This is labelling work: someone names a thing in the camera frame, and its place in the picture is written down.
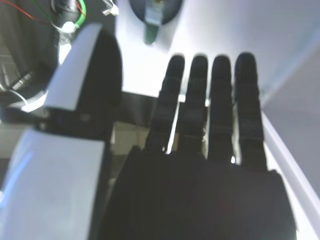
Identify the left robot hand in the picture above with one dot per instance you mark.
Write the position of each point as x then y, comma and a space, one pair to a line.
195, 200

